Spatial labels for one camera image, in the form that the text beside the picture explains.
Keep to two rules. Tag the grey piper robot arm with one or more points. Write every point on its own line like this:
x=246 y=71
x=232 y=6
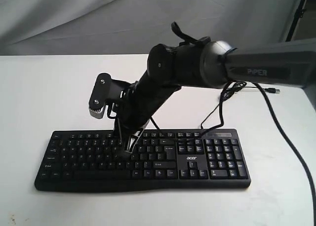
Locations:
x=213 y=65

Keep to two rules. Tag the black acer keyboard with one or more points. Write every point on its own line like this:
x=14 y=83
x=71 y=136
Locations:
x=88 y=161

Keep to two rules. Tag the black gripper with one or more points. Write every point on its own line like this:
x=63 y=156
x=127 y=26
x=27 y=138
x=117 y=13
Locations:
x=141 y=101

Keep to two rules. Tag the black tripod stand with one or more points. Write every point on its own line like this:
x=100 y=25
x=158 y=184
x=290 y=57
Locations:
x=299 y=13

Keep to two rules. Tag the grey backdrop cloth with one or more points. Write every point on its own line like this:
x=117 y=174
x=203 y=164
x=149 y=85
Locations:
x=65 y=27

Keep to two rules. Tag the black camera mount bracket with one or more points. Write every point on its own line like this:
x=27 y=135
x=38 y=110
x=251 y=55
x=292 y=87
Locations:
x=107 y=95

